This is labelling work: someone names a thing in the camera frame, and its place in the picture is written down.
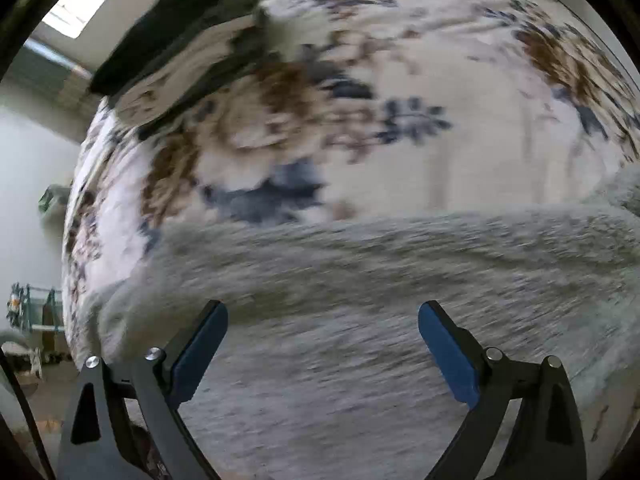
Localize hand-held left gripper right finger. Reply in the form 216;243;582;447
418;301;588;480

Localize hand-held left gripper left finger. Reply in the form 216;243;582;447
56;300;229;480

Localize grey fluffy blanket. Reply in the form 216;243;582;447
95;165;640;480

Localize teal metal rack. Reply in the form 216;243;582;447
6;282;65;337

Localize green and white box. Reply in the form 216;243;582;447
39;184;72;217

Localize floral bed blanket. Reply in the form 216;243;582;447
60;0;640;466

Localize striped grey curtain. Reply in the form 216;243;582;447
57;57;103;116

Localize large dark teal pillow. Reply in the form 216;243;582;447
89;0;263;111

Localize black cable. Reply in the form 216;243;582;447
0;340;55;480

